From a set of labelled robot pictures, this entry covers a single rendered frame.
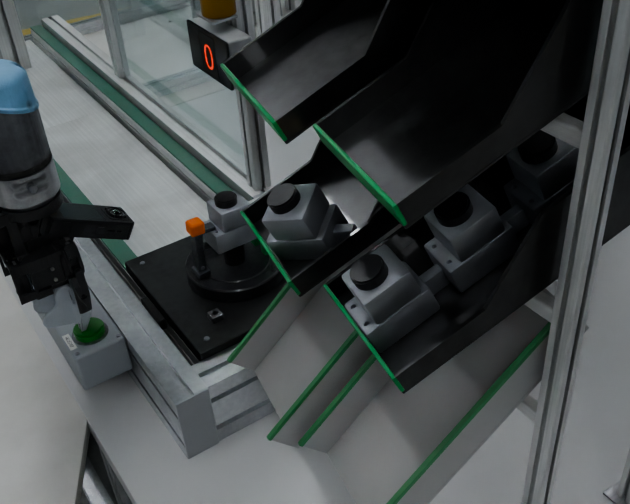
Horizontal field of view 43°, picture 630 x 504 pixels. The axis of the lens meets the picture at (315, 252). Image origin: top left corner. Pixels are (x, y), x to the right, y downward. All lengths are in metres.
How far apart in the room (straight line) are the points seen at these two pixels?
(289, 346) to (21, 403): 0.43
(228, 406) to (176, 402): 0.08
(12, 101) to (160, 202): 0.58
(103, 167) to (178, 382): 0.64
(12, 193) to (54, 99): 0.95
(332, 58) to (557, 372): 0.32
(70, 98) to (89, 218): 0.88
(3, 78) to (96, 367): 0.40
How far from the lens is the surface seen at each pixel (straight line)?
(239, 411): 1.04
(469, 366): 0.77
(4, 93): 0.87
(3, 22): 2.02
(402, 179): 0.57
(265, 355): 0.94
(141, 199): 1.42
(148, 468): 1.05
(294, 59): 0.73
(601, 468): 1.05
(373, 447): 0.82
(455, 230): 0.63
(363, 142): 0.61
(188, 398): 0.97
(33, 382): 1.21
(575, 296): 0.63
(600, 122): 0.55
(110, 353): 1.08
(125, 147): 1.60
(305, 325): 0.91
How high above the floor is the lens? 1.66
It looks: 37 degrees down
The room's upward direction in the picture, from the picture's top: 4 degrees counter-clockwise
